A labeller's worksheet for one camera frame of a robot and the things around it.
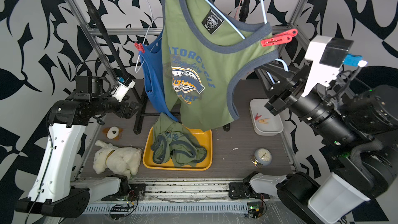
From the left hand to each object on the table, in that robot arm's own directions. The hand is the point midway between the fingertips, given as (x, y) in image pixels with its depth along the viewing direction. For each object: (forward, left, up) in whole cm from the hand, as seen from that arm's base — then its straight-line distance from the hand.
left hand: (130, 98), depth 66 cm
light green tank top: (-8, -14, -27) cm, 31 cm away
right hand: (-18, -40, +32) cm, 54 cm away
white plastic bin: (+2, -76, -33) cm, 83 cm away
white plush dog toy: (-18, +7, -23) cm, 30 cm away
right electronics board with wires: (-38, -53, -35) cm, 75 cm away
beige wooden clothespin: (+6, -69, -33) cm, 77 cm away
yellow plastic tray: (-4, -32, -32) cm, 46 cm away
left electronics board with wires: (-37, +10, -38) cm, 53 cm away
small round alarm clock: (-17, -61, -30) cm, 70 cm away
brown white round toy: (+1, +20, -32) cm, 38 cm away
